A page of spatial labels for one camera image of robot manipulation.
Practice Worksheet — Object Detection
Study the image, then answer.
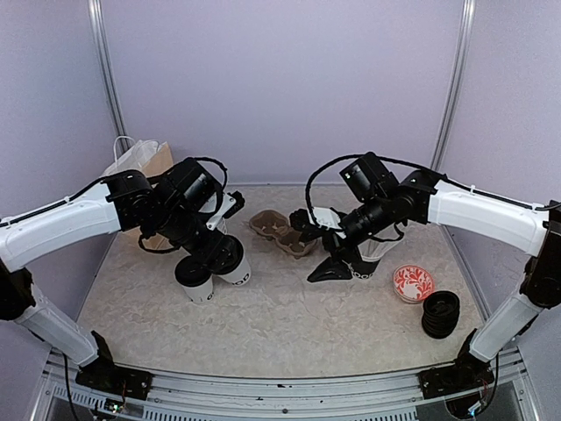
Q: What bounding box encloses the stack of white paper cups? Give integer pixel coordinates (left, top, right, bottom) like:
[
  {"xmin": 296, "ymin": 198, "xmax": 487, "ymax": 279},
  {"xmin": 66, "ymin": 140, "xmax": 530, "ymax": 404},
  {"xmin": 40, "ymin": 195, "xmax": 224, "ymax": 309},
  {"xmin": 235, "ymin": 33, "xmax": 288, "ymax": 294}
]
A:
[{"xmin": 217, "ymin": 236, "xmax": 252, "ymax": 287}]

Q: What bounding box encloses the black cup lid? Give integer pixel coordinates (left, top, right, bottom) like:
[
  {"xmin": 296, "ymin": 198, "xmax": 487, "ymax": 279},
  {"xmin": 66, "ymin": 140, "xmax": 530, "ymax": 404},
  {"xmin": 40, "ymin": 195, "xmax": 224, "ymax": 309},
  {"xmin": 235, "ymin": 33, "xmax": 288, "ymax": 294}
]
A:
[{"xmin": 174, "ymin": 256, "xmax": 212, "ymax": 288}]

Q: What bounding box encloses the single white paper cup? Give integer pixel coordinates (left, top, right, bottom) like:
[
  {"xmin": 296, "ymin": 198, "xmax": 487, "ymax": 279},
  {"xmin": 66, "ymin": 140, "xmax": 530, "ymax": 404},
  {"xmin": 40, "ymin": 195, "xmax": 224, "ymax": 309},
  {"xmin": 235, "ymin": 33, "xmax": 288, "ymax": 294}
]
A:
[{"xmin": 181, "ymin": 277, "xmax": 214, "ymax": 304}]

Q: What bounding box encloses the brown cardboard cup carrier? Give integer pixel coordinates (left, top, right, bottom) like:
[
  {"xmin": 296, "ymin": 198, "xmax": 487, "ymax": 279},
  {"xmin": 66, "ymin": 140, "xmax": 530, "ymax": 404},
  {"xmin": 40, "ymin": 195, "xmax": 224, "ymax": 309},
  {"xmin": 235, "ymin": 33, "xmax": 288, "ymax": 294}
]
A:
[{"xmin": 249, "ymin": 210, "xmax": 318, "ymax": 259}]

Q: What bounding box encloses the stack of black cup lids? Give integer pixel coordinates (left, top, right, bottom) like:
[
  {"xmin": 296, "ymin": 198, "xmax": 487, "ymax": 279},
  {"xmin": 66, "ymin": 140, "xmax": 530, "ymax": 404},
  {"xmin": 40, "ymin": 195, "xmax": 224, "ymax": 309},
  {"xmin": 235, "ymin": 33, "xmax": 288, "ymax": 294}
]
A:
[{"xmin": 421, "ymin": 290, "xmax": 460, "ymax": 339}]

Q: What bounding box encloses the brown paper bag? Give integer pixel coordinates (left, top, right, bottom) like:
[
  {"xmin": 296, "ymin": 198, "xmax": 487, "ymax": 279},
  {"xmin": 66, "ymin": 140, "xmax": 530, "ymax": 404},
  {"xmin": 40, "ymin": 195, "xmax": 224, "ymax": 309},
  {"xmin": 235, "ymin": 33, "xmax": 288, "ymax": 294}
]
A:
[{"xmin": 101, "ymin": 135, "xmax": 176, "ymax": 251}]

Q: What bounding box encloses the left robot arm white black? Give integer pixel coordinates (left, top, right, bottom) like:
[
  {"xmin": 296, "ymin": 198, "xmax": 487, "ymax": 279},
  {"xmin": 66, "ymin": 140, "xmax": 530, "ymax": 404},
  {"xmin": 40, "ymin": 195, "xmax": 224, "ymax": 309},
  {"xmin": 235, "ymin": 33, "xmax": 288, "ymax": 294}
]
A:
[{"xmin": 1, "ymin": 157, "xmax": 252, "ymax": 390}]

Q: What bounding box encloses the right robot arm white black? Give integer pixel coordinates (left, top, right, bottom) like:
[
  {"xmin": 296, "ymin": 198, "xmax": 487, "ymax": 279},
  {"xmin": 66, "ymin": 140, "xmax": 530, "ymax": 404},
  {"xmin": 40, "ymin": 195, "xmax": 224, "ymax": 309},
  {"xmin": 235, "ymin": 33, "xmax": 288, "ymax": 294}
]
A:
[{"xmin": 299, "ymin": 152, "xmax": 560, "ymax": 389}]

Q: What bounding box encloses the black cup holding straws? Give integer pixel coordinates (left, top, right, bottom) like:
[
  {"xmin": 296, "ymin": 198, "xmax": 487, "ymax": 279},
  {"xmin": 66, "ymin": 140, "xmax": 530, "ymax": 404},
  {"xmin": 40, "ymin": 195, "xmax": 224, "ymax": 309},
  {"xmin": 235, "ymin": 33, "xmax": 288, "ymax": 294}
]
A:
[{"xmin": 347, "ymin": 256, "xmax": 380, "ymax": 280}]

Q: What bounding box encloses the red white patterned bowl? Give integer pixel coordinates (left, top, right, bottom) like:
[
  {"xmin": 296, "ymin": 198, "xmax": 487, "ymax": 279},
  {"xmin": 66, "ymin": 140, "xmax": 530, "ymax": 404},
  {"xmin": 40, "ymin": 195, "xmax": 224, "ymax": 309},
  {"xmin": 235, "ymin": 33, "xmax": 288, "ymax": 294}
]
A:
[{"xmin": 393, "ymin": 265, "xmax": 436, "ymax": 303}]

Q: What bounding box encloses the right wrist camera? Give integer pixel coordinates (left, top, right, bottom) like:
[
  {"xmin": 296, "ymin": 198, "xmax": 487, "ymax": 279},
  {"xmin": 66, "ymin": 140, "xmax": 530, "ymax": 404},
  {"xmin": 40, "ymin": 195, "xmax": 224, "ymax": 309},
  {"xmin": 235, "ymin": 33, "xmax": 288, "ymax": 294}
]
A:
[{"xmin": 288, "ymin": 208, "xmax": 345, "ymax": 232}]

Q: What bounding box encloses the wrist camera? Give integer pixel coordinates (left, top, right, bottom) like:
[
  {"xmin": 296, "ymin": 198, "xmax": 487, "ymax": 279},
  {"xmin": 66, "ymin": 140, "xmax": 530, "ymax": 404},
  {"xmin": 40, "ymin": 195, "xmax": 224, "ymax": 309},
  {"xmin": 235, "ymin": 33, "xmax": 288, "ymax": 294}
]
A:
[
  {"xmin": 288, "ymin": 208, "xmax": 345, "ymax": 232},
  {"xmin": 206, "ymin": 190, "xmax": 245, "ymax": 234}
]

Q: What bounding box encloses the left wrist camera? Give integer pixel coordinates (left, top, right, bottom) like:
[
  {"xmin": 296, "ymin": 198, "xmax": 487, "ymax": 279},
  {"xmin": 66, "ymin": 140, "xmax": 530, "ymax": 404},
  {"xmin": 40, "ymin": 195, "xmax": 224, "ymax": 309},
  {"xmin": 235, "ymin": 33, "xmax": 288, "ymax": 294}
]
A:
[{"xmin": 206, "ymin": 190, "xmax": 245, "ymax": 234}]

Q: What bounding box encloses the aluminium front frame rail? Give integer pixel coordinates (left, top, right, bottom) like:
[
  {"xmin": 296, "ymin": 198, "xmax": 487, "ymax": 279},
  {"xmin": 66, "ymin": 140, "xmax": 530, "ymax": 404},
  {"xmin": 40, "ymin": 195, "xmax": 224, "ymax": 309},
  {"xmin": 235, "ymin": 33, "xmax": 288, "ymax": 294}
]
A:
[{"xmin": 30, "ymin": 346, "xmax": 540, "ymax": 421}]

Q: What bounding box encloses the left aluminium corner post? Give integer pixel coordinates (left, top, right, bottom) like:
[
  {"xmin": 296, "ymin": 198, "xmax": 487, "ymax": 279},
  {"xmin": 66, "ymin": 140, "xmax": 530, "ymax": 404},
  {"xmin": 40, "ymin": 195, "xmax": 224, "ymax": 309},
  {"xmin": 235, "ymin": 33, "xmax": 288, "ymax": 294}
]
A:
[{"xmin": 88, "ymin": 0, "xmax": 132, "ymax": 138}]

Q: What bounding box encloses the aluminium corner post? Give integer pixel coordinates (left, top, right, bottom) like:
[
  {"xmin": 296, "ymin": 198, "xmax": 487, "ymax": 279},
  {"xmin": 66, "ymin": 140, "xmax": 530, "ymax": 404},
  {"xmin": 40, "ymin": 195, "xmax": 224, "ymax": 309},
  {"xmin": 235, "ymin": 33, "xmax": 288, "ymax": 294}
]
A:
[
  {"xmin": 88, "ymin": 0, "xmax": 132, "ymax": 138},
  {"xmin": 430, "ymin": 0, "xmax": 477, "ymax": 171}
]

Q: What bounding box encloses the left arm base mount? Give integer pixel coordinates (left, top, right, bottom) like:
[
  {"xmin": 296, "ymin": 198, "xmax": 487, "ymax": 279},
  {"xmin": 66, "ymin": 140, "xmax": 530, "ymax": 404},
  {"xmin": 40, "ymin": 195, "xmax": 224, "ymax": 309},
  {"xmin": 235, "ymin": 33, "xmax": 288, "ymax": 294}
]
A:
[{"xmin": 75, "ymin": 331, "xmax": 153, "ymax": 401}]

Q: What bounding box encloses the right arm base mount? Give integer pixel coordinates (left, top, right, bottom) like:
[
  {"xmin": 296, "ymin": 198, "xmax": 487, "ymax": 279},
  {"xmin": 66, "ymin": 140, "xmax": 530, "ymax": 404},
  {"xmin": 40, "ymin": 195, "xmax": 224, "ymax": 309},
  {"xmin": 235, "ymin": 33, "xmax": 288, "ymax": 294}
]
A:
[{"xmin": 417, "ymin": 329, "xmax": 495, "ymax": 399}]

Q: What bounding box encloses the right aluminium corner post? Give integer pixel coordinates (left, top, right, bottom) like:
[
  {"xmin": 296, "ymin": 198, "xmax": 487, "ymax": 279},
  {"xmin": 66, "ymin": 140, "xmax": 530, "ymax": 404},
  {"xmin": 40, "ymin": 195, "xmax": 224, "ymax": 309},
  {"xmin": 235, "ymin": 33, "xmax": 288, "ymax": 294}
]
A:
[{"xmin": 430, "ymin": 0, "xmax": 477, "ymax": 171}]

